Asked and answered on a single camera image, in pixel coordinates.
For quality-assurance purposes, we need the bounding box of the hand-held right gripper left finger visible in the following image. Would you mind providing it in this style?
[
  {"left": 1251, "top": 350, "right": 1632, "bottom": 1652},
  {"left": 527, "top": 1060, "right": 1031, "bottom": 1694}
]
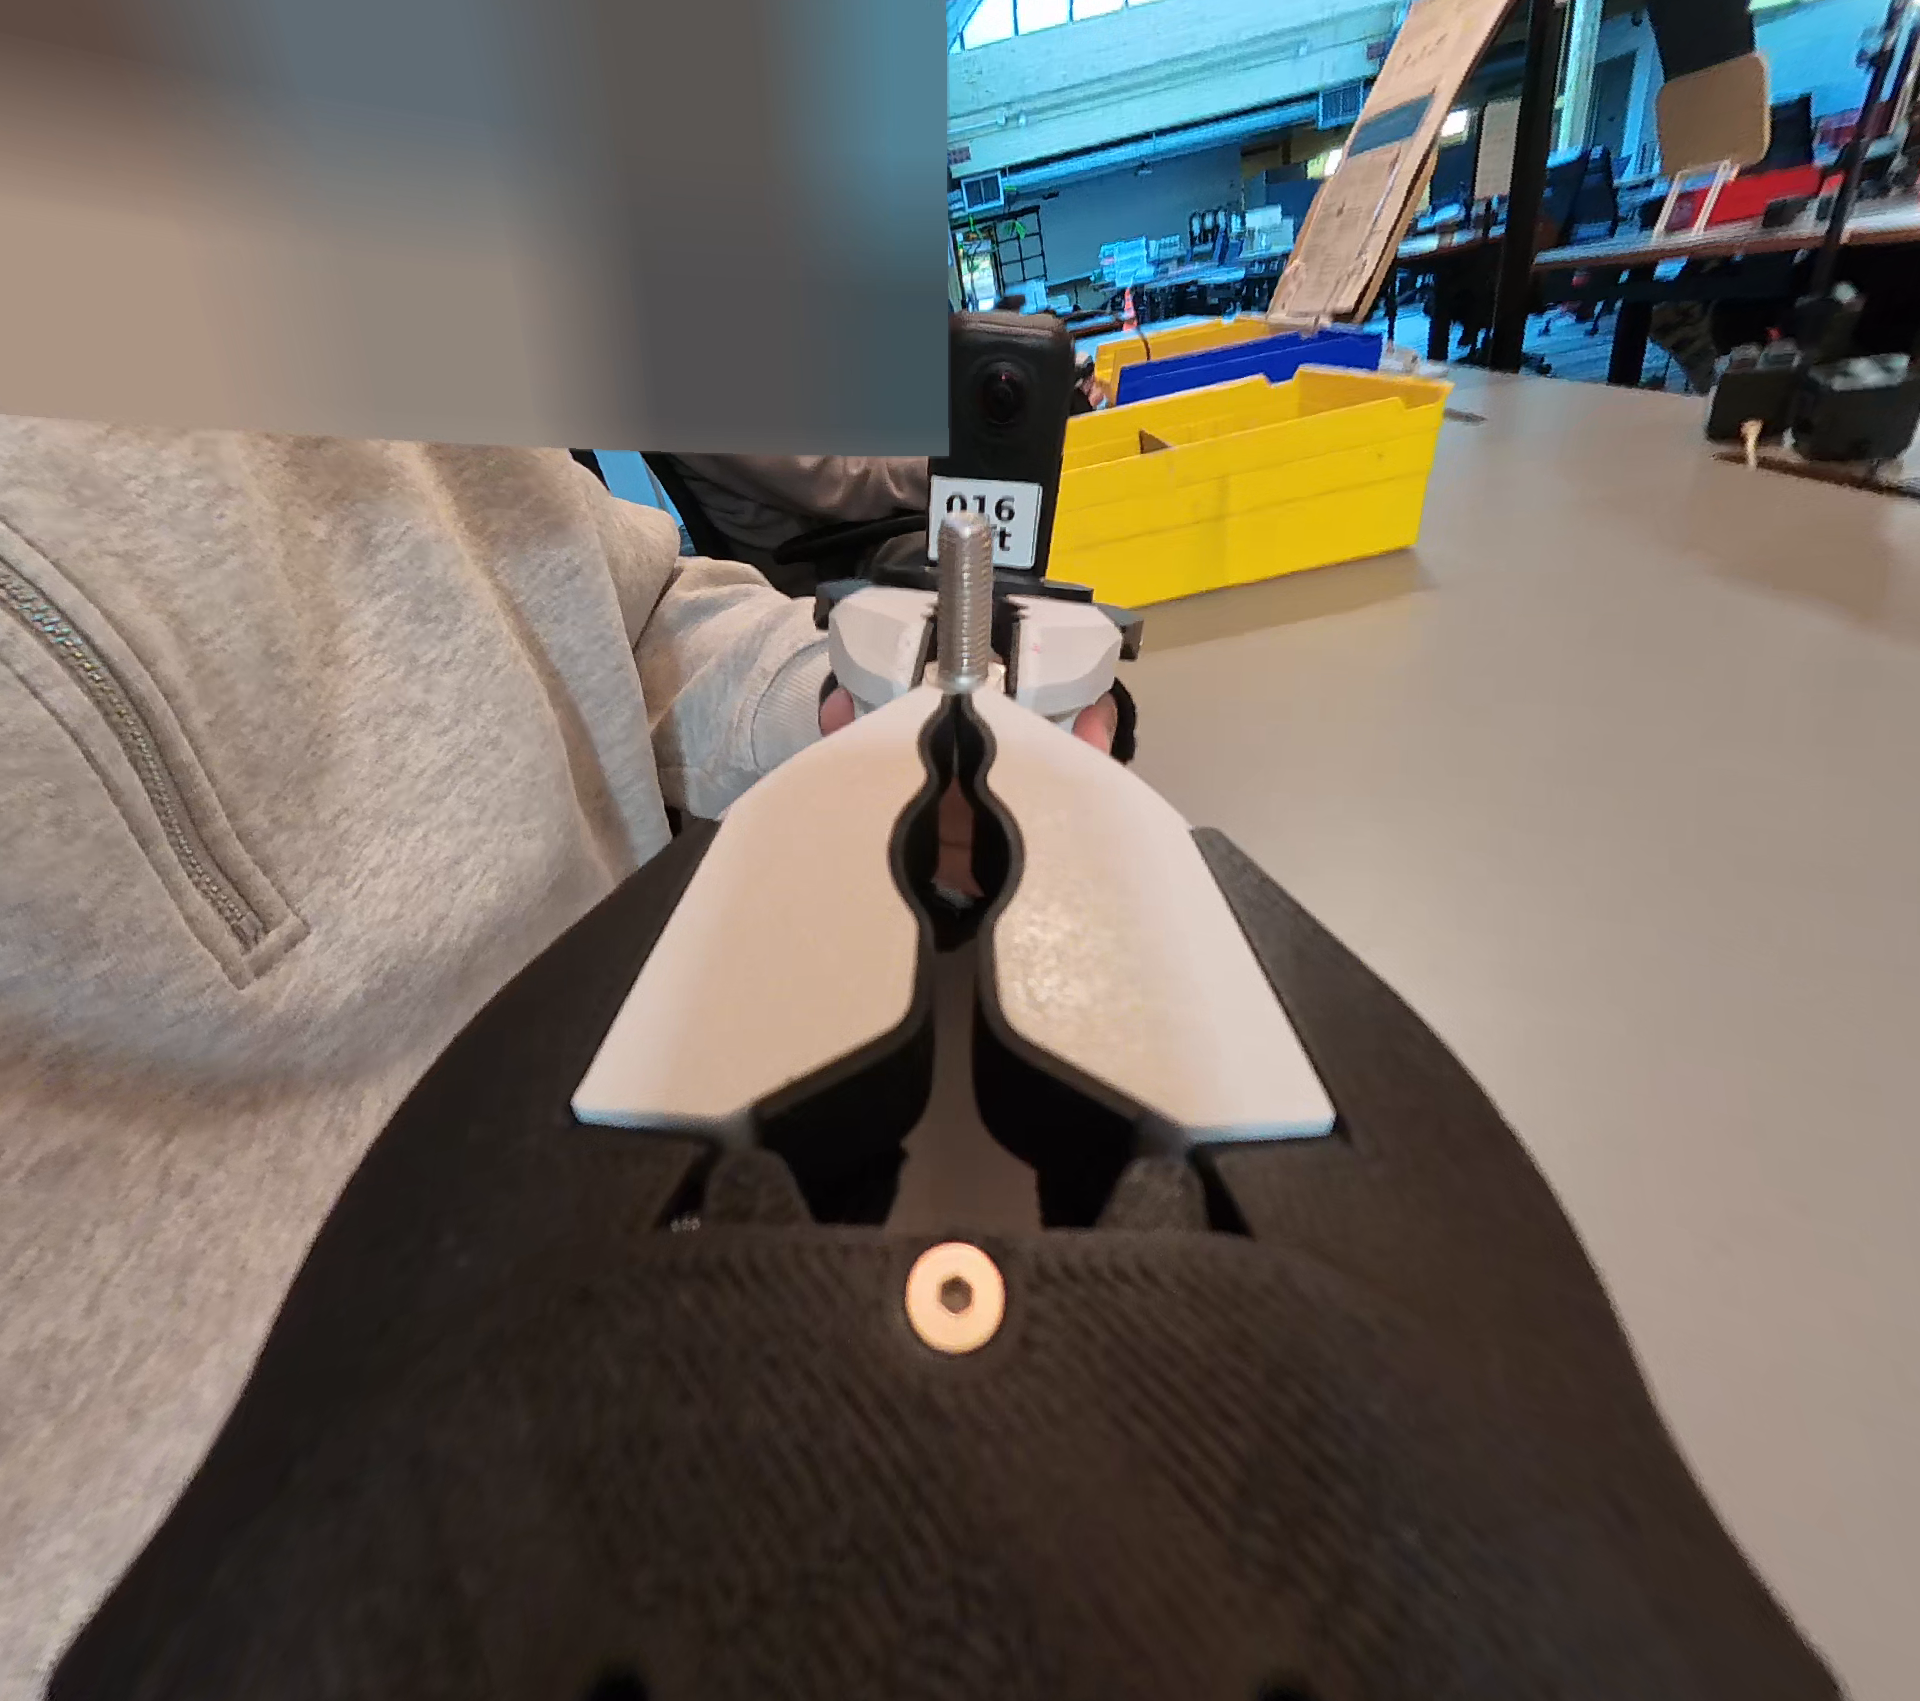
[{"left": 569, "top": 690, "right": 962, "bottom": 1143}]

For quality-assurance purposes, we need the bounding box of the background work table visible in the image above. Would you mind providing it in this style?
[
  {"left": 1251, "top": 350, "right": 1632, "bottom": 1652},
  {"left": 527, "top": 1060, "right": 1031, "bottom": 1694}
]
[{"left": 1387, "top": 185, "right": 1920, "bottom": 380}]

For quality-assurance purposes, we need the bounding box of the yellow plastic bin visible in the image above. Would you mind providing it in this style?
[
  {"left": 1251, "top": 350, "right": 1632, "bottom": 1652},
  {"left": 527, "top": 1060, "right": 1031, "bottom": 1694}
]
[
  {"left": 1093, "top": 317, "right": 1276, "bottom": 380},
  {"left": 1046, "top": 368, "right": 1454, "bottom": 611}
]

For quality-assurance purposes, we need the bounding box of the instruction sheet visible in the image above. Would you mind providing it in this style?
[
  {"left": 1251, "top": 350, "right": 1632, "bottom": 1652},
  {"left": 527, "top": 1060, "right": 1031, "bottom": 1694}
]
[{"left": 1276, "top": 0, "right": 1553, "bottom": 317}]

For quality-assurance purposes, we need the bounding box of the person's left forearm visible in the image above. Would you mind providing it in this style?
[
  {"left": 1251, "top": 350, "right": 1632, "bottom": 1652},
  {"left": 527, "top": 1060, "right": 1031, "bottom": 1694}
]
[{"left": 630, "top": 553, "right": 843, "bottom": 826}]

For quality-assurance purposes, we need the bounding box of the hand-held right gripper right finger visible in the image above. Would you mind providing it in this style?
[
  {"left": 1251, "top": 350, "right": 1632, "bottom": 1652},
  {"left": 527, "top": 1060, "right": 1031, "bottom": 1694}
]
[{"left": 964, "top": 690, "right": 1342, "bottom": 1147}]

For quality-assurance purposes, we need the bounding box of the blue plastic bin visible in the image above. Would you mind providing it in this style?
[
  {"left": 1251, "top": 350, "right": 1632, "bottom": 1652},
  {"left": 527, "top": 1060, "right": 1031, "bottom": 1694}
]
[{"left": 1114, "top": 323, "right": 1387, "bottom": 409}]

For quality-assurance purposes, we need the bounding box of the person's grey sweatshirt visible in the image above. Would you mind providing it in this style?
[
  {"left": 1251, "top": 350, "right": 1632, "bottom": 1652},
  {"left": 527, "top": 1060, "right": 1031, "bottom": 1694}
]
[{"left": 0, "top": 415, "right": 714, "bottom": 1701}]

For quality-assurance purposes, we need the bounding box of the black monitor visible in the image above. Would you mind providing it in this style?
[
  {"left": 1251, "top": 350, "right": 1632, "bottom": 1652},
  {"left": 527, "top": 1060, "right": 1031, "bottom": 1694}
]
[{"left": 1644, "top": 0, "right": 1761, "bottom": 83}]

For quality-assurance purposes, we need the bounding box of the red plastic bin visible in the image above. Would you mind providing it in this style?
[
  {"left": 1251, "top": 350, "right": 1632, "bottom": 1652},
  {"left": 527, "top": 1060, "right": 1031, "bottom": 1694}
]
[{"left": 1690, "top": 158, "right": 1850, "bottom": 230}]

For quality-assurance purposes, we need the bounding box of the wooden document stand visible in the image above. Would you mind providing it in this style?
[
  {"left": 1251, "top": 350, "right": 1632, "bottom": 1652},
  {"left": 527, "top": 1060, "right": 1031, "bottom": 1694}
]
[{"left": 1650, "top": 54, "right": 1776, "bottom": 238}]

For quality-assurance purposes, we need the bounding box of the black battery charger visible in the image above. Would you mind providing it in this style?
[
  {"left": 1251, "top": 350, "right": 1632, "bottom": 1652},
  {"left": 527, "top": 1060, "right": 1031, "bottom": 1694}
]
[
  {"left": 1704, "top": 342, "right": 1800, "bottom": 443},
  {"left": 1790, "top": 350, "right": 1920, "bottom": 466}
]

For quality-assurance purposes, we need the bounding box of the black steel pillar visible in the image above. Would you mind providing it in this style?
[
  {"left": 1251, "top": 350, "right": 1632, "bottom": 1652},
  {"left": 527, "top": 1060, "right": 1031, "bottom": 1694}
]
[{"left": 1474, "top": 0, "right": 1602, "bottom": 373}]

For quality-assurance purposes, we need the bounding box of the grey desk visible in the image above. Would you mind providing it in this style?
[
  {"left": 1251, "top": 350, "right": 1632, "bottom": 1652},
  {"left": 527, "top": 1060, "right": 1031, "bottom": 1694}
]
[{"left": 1050, "top": 360, "right": 1920, "bottom": 1701}]

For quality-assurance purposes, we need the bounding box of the black desk lamp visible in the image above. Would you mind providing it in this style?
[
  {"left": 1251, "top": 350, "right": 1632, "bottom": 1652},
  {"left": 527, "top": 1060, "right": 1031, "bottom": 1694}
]
[{"left": 1804, "top": 0, "right": 1920, "bottom": 380}]

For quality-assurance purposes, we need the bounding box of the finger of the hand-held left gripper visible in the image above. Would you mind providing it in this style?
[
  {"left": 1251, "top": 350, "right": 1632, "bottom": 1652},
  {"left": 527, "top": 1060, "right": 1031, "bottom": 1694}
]
[
  {"left": 832, "top": 581, "right": 948, "bottom": 723},
  {"left": 1004, "top": 586, "right": 1128, "bottom": 725}
]

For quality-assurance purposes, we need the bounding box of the steel hex bolt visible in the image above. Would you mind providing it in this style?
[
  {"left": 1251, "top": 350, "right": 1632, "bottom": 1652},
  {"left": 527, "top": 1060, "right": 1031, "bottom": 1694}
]
[{"left": 933, "top": 510, "right": 1004, "bottom": 697}]

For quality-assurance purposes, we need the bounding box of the cardboard instruction board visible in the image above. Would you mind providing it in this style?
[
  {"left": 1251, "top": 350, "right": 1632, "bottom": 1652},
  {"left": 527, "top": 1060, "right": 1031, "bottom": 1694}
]
[{"left": 1267, "top": 0, "right": 1569, "bottom": 323}]

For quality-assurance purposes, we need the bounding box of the person's left hand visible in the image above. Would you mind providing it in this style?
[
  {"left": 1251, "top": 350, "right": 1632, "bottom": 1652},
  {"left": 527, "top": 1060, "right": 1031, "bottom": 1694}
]
[{"left": 819, "top": 676, "right": 1128, "bottom": 762}]

